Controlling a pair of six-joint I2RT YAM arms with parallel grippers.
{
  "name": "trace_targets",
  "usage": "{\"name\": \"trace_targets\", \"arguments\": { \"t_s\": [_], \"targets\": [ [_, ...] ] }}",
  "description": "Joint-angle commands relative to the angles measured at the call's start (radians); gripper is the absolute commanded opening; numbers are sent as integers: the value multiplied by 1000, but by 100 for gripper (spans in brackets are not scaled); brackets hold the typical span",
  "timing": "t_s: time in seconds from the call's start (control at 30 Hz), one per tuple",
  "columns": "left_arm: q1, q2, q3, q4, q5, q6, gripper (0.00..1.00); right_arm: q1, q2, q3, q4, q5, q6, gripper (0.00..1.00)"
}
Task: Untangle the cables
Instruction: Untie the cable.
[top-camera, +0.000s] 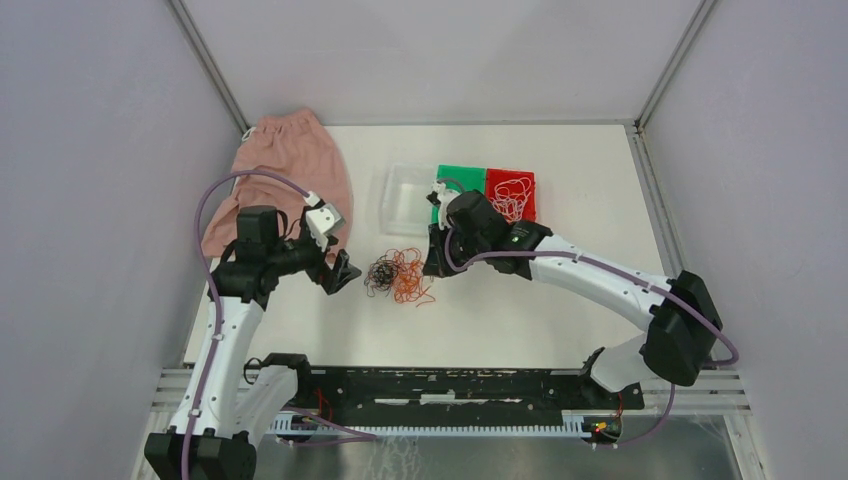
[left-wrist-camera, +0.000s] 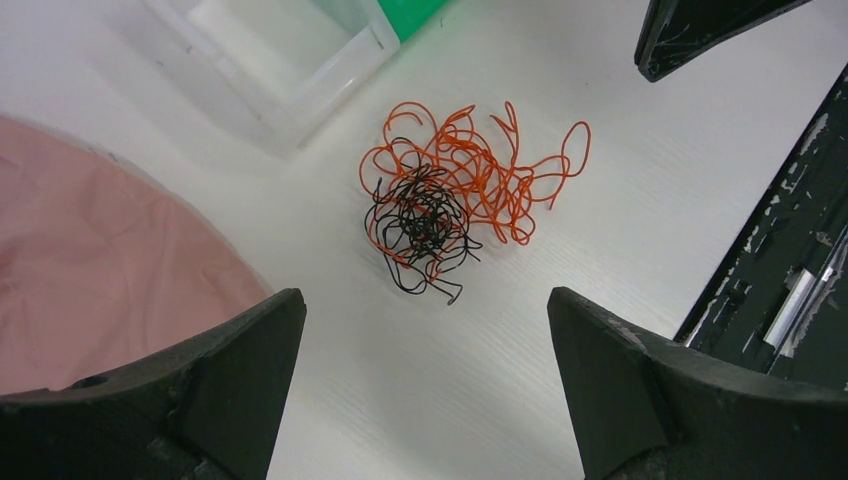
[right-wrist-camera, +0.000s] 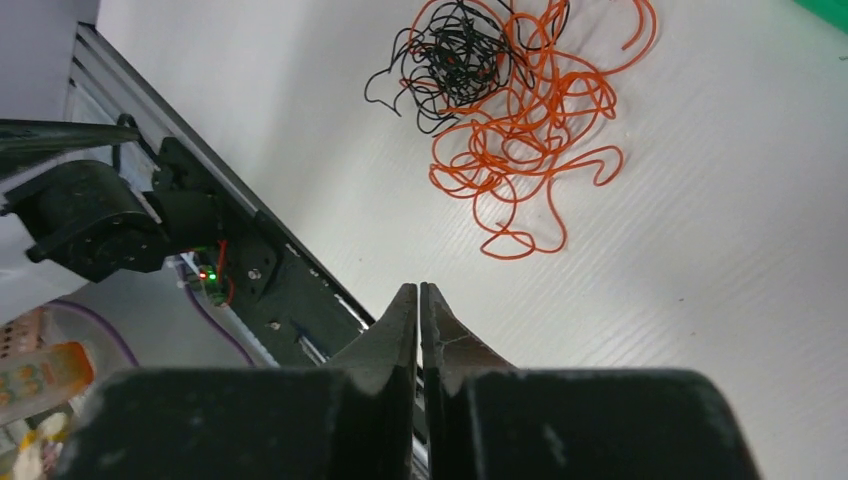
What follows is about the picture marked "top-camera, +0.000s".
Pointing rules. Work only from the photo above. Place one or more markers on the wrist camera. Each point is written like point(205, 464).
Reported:
point(322, 222)
point(443, 190)

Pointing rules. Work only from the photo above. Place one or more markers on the red plastic bin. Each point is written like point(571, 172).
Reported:
point(512, 193)

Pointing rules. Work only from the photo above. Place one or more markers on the green plastic bin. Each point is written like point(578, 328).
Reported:
point(472, 178)

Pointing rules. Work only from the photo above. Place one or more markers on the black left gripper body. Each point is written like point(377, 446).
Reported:
point(297, 255)

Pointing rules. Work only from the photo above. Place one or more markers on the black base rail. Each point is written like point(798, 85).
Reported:
point(439, 397)

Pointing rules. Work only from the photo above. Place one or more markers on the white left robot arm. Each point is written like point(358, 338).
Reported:
point(215, 432)

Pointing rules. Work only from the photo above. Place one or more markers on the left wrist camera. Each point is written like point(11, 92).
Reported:
point(322, 222)

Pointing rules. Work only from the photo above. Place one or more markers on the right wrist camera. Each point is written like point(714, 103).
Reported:
point(443, 190)

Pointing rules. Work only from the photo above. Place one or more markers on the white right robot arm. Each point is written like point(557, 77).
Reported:
point(676, 316)

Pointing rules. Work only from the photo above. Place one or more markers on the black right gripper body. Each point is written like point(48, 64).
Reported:
point(461, 249)

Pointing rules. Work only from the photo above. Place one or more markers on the clear plastic bin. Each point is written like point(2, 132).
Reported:
point(404, 209)

